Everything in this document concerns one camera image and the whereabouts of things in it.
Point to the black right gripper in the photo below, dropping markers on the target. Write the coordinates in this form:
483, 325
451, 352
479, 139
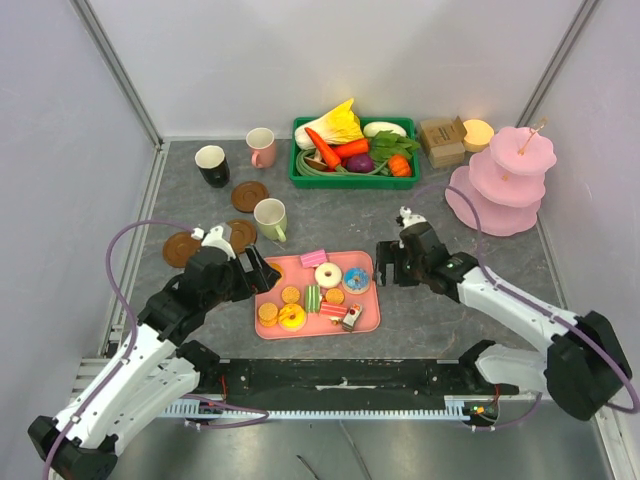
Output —
387, 252

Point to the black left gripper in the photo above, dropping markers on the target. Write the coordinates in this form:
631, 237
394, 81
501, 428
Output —
263, 279

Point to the green plastic vegetable crate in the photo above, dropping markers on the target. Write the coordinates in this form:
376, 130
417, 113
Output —
335, 181

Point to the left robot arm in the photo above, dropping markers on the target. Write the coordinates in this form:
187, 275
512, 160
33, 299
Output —
156, 365

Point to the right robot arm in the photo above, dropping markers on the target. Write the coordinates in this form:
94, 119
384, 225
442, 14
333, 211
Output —
577, 360

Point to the orange glazed donut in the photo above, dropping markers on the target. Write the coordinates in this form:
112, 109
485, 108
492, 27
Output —
278, 268

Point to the round biscuit centre left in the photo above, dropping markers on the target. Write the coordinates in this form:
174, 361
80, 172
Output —
290, 295

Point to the round biscuit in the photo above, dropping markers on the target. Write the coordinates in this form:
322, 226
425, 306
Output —
290, 295
334, 296
268, 313

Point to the brown wooden coaster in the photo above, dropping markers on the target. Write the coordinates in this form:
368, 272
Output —
243, 233

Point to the blue flowered donut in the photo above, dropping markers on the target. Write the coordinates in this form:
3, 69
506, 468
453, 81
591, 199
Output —
356, 281

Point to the round biscuit bottom left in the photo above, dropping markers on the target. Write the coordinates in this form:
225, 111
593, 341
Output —
268, 313

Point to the light green mug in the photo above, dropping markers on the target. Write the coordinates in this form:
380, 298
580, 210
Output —
270, 215

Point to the green layered cake slice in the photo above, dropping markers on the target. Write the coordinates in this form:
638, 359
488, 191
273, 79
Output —
312, 299

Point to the yellow drizzled donut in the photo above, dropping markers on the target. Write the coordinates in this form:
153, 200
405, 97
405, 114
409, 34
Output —
292, 317

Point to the pink layered cake slice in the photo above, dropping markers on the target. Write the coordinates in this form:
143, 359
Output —
313, 259

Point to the white glazed donut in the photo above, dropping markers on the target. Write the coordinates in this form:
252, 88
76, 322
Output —
328, 275

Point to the pink serving tray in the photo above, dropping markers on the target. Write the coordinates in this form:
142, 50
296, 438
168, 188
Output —
294, 274

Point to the round biscuit centre right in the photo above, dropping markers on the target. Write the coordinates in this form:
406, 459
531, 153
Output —
334, 296

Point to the brown coaster upper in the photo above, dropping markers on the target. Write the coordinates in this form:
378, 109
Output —
247, 195

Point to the red layered cake slice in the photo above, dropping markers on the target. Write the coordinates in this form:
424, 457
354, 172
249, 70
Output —
333, 311

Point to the chocolate cream cake slice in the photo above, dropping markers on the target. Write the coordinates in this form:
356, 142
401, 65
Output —
351, 317

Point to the brown coaster left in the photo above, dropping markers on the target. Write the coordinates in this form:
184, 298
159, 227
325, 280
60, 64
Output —
178, 248

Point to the small orange toy pumpkin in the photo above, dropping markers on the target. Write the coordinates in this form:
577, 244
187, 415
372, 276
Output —
399, 166

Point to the purple toy cabbage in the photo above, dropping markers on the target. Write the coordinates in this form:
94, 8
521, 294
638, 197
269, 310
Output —
360, 163

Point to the orange toy carrot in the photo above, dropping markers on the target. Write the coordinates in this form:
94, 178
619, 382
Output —
328, 154
353, 148

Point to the green leafy toy vegetable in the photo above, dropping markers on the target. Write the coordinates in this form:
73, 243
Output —
386, 144

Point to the green toy long beans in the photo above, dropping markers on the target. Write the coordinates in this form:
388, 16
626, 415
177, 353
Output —
304, 169

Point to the brown toy mushroom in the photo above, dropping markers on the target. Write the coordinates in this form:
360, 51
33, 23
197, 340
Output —
316, 161

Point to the black mug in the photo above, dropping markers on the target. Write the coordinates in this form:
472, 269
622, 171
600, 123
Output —
213, 166

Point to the white toy radish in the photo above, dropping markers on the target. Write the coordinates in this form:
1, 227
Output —
371, 129

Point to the brown cardboard box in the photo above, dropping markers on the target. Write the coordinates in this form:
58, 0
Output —
442, 139

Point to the pink mug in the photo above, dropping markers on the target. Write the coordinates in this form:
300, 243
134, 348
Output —
261, 142

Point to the pink three-tier cake stand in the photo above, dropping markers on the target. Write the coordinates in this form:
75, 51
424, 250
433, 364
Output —
500, 190

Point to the round yellow container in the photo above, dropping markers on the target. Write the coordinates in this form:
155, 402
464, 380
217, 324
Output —
478, 135

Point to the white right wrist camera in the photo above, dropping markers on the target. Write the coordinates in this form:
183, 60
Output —
407, 218

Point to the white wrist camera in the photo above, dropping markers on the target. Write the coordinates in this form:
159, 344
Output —
407, 218
218, 237

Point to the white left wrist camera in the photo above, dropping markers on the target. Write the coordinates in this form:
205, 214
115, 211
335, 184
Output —
218, 237

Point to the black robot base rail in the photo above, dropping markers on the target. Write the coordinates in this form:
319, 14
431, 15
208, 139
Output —
333, 384

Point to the white slotted cable duct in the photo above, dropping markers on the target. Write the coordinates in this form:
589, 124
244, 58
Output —
453, 410

